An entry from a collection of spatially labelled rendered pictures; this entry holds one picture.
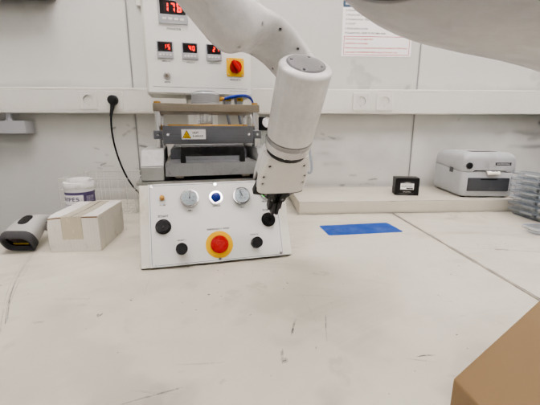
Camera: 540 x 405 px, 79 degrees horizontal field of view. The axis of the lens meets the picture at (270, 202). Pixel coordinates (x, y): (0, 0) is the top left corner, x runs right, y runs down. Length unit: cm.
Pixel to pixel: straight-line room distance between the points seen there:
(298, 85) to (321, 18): 104
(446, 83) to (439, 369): 135
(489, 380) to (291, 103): 41
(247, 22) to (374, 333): 48
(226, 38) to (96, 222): 58
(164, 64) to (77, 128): 62
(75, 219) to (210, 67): 59
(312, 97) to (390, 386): 40
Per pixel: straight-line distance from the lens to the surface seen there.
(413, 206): 130
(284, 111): 54
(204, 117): 96
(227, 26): 51
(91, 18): 163
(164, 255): 76
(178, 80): 111
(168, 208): 77
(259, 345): 50
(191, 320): 57
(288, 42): 61
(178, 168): 78
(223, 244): 75
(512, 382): 41
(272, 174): 62
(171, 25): 114
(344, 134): 150
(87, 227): 92
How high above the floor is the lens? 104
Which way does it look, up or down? 13 degrees down
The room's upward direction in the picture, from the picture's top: straight up
